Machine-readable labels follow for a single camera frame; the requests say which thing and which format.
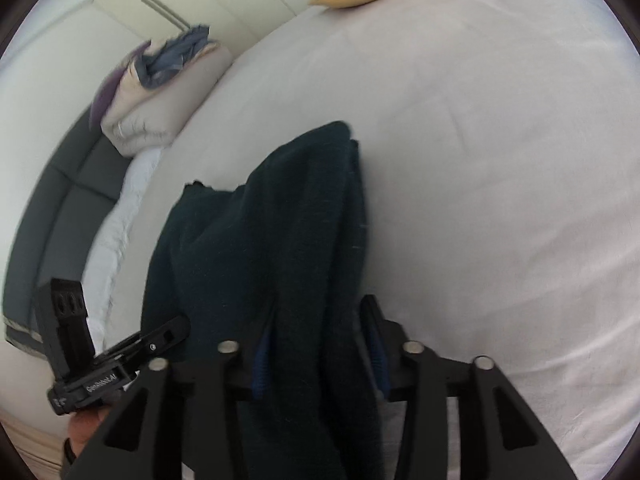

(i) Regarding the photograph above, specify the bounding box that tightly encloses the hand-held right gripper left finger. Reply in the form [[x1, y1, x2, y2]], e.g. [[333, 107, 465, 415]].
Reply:
[[60, 312, 274, 480]]

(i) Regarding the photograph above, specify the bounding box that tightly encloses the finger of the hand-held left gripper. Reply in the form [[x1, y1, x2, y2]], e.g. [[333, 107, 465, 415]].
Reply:
[[105, 314, 192, 368]]

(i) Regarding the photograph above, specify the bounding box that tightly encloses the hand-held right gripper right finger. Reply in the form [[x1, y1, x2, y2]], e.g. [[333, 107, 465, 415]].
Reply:
[[360, 294, 578, 480]]

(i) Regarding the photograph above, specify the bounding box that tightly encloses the dark green towel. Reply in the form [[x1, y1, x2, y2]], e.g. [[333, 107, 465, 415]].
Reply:
[[141, 120, 386, 480]]

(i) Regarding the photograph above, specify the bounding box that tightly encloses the person's left hand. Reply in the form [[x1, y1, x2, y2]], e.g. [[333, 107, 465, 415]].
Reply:
[[64, 402, 113, 466]]

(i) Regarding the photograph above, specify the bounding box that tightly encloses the white quilt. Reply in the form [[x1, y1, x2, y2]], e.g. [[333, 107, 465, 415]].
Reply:
[[80, 147, 166, 356]]

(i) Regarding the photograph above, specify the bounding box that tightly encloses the dark grey padded headboard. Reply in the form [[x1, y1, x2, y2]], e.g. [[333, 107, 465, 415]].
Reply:
[[2, 105, 133, 343]]

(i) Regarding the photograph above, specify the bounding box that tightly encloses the bed with grey sheet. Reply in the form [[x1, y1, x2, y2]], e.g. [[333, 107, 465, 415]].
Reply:
[[80, 0, 640, 480]]

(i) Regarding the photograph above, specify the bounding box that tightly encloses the purple pillow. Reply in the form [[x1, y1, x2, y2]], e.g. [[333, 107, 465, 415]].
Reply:
[[89, 42, 151, 131]]

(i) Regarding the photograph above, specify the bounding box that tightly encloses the folded beige duvet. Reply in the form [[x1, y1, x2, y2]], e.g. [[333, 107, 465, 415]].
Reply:
[[100, 25, 235, 158]]

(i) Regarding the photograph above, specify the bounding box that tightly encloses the dark wardrobe handle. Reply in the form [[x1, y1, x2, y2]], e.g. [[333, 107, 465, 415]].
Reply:
[[145, 0, 194, 27], [141, 0, 184, 32]]

